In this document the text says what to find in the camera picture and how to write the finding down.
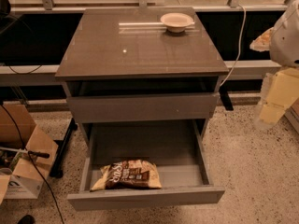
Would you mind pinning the metal window rail frame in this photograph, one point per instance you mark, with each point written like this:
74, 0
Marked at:
39, 75

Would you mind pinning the white paper bowl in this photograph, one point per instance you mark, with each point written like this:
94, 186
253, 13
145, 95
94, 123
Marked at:
176, 22

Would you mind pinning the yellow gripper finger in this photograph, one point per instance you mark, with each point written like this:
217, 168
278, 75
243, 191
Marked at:
262, 42
279, 92

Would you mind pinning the black table leg stand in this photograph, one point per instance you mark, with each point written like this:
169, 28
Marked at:
57, 170

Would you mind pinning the black handled tool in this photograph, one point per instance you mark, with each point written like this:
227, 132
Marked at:
28, 152

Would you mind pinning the brown chip bag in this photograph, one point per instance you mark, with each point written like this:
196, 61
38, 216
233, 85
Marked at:
132, 174

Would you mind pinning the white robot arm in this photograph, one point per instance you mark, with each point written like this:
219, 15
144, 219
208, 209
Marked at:
284, 43

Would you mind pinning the grey drawer cabinet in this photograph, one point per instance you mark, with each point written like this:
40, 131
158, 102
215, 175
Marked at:
129, 52

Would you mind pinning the closed grey top drawer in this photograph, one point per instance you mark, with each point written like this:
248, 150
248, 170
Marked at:
92, 109

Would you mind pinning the open grey middle drawer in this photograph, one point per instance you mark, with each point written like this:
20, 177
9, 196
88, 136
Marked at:
174, 146

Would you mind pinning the open cardboard box left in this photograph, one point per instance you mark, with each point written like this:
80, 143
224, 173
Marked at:
22, 176

